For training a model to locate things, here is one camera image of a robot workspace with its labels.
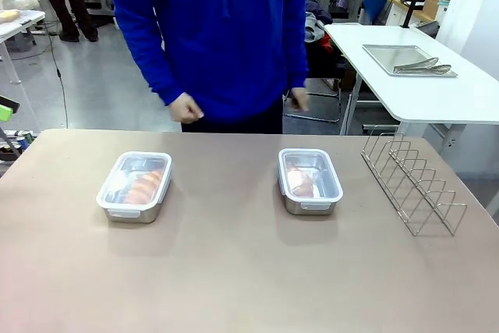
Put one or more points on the metal baking tray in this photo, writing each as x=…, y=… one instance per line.
x=390, y=54

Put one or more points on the metal serving tongs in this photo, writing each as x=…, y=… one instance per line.
x=421, y=64

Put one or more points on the right forearm blue sleeve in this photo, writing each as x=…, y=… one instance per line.
x=156, y=71

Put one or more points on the left forearm blue sleeve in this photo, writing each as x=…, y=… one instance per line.
x=296, y=60

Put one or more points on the pale bread loaf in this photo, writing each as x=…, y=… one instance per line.
x=8, y=16

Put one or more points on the person's right hand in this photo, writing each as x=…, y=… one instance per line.
x=185, y=108

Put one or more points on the person's left hand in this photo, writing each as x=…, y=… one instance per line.
x=300, y=99

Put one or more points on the white work table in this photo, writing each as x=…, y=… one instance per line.
x=19, y=25

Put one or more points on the person in blue sweater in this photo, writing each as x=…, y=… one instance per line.
x=218, y=36

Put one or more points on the grey red clothing pile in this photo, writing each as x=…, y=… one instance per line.
x=317, y=21

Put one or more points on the wooden bench top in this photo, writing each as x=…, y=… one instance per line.
x=401, y=2

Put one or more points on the white side table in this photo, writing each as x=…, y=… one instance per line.
x=429, y=95

